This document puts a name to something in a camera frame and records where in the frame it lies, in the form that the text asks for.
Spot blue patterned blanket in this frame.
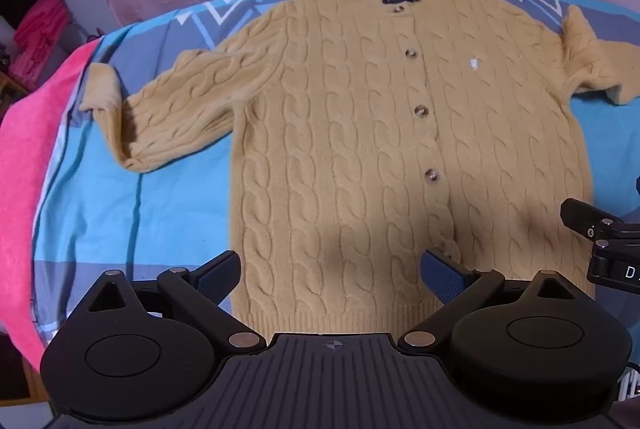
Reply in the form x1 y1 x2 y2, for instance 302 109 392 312
30 0 640 340

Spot yellow cable-knit cardigan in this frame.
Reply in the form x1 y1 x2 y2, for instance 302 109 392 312
80 0 640 340

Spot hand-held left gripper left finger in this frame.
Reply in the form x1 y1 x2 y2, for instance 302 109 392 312
75 250 263 355

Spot pink blanket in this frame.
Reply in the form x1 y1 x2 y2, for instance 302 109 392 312
0 39 101 370

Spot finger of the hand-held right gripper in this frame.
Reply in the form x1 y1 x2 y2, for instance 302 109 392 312
560 198 640 241

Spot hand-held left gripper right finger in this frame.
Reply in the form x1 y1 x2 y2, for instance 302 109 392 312
397 248 571 355

